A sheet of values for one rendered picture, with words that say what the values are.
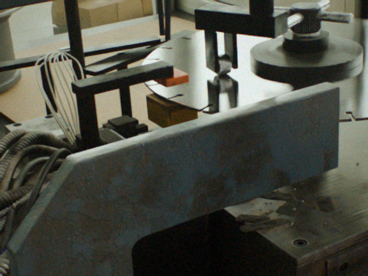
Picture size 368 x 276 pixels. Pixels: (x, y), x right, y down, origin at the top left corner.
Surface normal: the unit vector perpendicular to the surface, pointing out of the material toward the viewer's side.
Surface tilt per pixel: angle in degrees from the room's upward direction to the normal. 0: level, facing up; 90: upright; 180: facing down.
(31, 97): 0
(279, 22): 90
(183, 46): 0
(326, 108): 90
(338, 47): 5
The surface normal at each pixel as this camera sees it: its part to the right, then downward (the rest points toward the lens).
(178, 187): 0.51, 0.30
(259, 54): -0.15, -0.91
